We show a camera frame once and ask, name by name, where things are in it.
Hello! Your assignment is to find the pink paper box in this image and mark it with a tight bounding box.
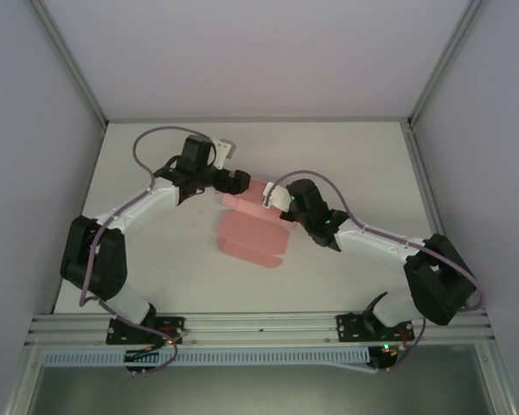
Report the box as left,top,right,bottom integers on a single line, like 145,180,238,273
217,179,299,271

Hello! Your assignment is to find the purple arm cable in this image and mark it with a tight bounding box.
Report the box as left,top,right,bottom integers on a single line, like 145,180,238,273
78,124,213,374
263,169,488,374

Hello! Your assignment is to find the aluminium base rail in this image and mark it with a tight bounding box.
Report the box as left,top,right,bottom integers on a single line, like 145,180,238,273
25,307,495,347

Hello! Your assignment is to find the aluminium frame leg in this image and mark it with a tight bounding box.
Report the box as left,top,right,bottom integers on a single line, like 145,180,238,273
475,336,519,415
2,341,42,415

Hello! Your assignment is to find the aluminium frame post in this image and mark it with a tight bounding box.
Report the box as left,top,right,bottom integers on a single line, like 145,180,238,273
33,0,110,131
406,0,489,131

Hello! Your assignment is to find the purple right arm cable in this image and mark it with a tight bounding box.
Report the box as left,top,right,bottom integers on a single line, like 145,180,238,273
263,169,488,374

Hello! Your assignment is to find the grey metal panel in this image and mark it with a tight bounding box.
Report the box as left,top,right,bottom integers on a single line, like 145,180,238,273
28,366,501,415

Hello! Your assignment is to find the grey back frame strip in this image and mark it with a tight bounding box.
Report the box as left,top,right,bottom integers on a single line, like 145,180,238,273
103,115,413,125

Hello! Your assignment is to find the aluminium side rail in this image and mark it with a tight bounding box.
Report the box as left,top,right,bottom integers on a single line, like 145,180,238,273
406,124,490,312

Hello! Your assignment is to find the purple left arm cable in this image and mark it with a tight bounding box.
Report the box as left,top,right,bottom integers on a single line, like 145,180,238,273
78,124,213,374

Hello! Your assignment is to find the white slotted cable duct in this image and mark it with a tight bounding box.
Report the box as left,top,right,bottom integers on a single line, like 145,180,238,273
41,348,371,367

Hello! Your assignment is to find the black controller board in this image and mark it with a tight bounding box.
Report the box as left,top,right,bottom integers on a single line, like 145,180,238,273
369,343,402,374

